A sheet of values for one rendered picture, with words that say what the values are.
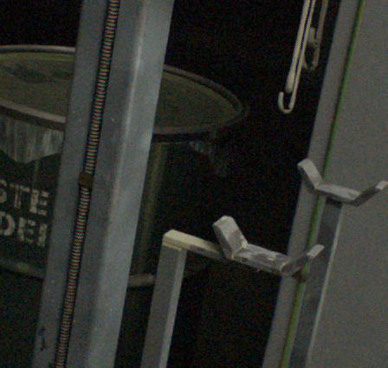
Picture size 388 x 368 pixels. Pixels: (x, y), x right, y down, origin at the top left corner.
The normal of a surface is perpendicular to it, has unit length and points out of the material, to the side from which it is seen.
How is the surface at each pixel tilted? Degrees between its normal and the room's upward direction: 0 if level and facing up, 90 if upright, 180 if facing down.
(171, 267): 90
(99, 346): 90
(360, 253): 90
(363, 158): 90
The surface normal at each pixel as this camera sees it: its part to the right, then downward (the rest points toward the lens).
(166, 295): -0.40, 0.22
